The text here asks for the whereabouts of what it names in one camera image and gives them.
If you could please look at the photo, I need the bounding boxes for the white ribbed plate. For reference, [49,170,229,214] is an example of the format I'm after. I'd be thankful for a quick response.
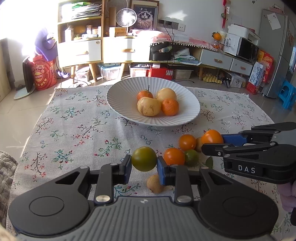
[106,77,200,127]

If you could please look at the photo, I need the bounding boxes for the grey refrigerator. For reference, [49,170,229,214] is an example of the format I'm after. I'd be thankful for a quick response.
[259,9,295,98]

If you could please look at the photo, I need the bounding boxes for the yellow pear front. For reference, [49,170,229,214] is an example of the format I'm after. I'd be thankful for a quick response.
[137,97,162,117]

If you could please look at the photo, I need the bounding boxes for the black floor heater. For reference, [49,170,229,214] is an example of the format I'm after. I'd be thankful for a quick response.
[14,57,35,100]

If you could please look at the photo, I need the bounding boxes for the yellow pear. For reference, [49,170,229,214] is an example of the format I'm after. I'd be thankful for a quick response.
[156,88,177,102]
[137,97,162,117]

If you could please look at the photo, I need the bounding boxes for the floral tablecloth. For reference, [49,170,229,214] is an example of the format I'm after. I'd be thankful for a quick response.
[5,85,296,239]

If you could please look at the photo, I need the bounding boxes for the brown kiwi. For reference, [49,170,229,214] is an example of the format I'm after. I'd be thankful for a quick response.
[147,174,165,194]
[196,137,203,152]

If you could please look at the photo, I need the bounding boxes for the red box under cabinet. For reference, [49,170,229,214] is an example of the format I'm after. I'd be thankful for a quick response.
[148,67,174,80]

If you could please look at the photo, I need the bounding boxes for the green mandarin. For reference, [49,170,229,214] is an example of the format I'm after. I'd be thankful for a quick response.
[132,147,157,172]

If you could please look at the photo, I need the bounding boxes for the green leaf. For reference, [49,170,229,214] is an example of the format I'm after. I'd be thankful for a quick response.
[205,156,213,169]

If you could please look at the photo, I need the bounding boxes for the white desk fan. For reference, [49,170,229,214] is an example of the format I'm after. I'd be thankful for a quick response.
[116,8,137,35]

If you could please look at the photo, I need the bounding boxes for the low TV cabinet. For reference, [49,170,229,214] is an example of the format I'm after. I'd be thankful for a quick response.
[102,36,253,76]

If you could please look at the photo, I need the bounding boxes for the red snack bucket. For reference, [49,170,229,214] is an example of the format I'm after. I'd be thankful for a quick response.
[32,55,57,91]

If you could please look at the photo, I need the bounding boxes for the clear storage bin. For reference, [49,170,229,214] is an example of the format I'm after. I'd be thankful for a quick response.
[98,63,121,81]

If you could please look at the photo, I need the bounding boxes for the small orange mandarin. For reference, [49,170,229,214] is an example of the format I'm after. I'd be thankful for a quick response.
[162,98,179,116]

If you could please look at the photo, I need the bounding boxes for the yellow pear back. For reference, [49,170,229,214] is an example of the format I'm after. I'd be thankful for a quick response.
[156,88,177,102]

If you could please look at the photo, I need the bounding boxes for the cat picture frame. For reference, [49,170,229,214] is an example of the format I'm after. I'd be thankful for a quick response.
[129,0,159,30]

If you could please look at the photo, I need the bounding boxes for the orange tomato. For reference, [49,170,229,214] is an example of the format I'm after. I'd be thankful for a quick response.
[179,135,197,151]
[163,148,186,165]
[201,130,224,144]

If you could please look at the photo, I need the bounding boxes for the white microwave oven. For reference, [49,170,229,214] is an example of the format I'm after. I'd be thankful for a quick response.
[223,33,259,63]

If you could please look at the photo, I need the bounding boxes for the orange tomato top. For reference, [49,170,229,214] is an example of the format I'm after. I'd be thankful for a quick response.
[179,135,197,151]

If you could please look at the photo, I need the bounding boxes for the orange mandarin with stem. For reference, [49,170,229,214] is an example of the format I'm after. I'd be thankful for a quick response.
[137,85,153,100]

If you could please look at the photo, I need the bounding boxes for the grey quilted blanket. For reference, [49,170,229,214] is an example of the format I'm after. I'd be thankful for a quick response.
[0,151,18,227]

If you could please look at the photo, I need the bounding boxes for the wooden shelf cabinet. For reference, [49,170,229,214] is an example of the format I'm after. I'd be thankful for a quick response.
[57,1,105,81]

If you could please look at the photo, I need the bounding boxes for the blue plastic stool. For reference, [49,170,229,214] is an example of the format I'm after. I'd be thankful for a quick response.
[278,80,296,110]

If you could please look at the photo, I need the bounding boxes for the green tomato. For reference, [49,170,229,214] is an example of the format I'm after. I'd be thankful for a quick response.
[185,149,199,167]

